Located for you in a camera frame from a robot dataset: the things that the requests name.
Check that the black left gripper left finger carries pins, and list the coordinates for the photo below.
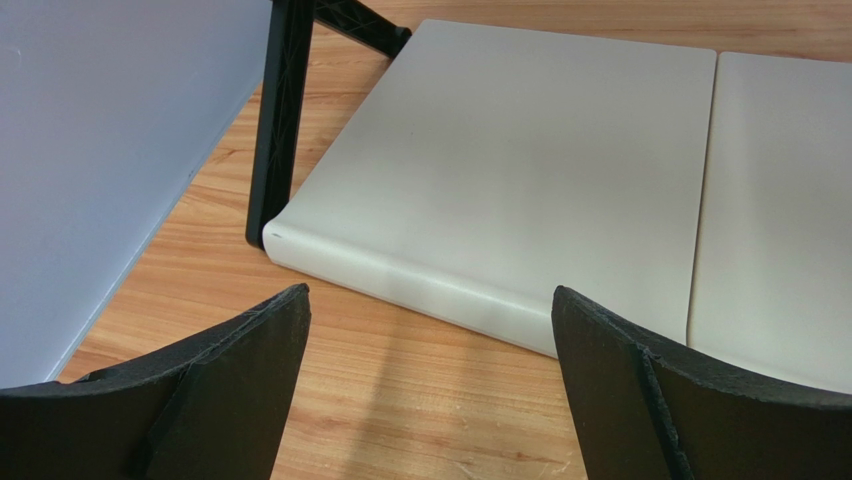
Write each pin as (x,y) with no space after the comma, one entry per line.
(211,406)

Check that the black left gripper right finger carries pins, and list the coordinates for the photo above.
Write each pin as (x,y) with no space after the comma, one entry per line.
(647,407)

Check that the cream three-tier shelf rack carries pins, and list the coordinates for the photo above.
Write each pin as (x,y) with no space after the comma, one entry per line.
(704,196)

